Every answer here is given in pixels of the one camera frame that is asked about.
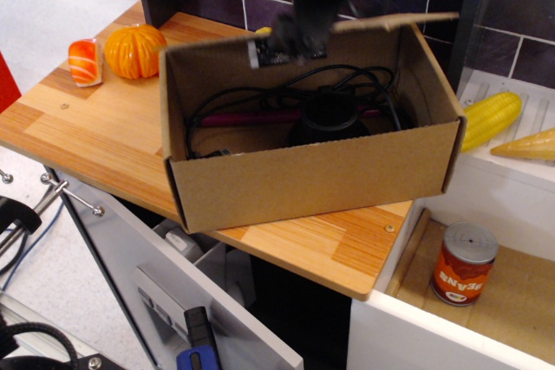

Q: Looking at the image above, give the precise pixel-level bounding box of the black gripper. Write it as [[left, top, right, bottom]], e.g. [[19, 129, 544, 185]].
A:
[[249, 0, 343, 68]]

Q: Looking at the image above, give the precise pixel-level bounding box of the brown cardboard box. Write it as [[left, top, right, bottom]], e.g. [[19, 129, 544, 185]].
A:
[[160, 12, 467, 232]]

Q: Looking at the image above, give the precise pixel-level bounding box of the white open drawer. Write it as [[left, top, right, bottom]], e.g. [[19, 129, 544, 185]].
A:
[[347, 210, 554, 369]]

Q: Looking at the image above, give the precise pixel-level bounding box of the small yellow toy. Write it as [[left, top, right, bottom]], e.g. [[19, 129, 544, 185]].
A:
[[255, 27, 272, 35]]

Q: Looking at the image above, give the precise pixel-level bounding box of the black round device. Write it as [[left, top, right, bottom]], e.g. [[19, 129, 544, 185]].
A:
[[287, 93, 369, 146]]

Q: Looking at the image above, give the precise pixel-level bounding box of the magenta stick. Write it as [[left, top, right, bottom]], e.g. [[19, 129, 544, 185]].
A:
[[199, 106, 382, 128]]

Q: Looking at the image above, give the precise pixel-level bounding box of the orange toy tangerine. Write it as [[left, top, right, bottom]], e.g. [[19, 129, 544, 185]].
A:
[[104, 24, 167, 80]]

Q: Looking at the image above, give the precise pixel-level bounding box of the salmon sushi toy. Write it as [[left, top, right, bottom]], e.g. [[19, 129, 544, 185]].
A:
[[68, 38, 103, 88]]

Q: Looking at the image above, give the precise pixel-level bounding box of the yellow toy corn cob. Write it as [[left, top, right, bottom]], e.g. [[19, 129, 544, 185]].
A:
[[461, 92, 523, 153]]

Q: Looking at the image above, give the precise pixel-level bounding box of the white dish rack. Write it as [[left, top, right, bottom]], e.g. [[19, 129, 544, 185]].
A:
[[458, 70, 554, 191]]

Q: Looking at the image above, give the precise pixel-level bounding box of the grey cabinet door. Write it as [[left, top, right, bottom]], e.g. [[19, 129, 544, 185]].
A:
[[52, 170, 304, 369]]

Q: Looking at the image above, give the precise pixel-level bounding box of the yellow toy cone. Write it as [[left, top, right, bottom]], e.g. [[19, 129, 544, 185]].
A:
[[490, 128, 554, 161]]

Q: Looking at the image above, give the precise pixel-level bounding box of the orange beans can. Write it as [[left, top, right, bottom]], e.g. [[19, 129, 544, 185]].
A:
[[430, 222, 500, 307]]

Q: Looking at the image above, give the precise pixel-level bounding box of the black cord in box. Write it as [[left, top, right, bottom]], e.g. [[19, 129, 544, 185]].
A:
[[185, 64, 404, 159]]

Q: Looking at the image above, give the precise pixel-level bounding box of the blue floor cable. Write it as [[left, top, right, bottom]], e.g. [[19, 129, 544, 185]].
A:
[[0, 203, 65, 293]]

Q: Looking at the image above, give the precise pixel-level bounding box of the blue black tool handle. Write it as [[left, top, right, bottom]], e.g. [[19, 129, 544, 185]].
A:
[[176, 306, 222, 370]]

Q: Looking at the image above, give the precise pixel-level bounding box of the black braided cable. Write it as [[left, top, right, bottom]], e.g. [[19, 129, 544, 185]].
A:
[[0, 313, 82, 370]]

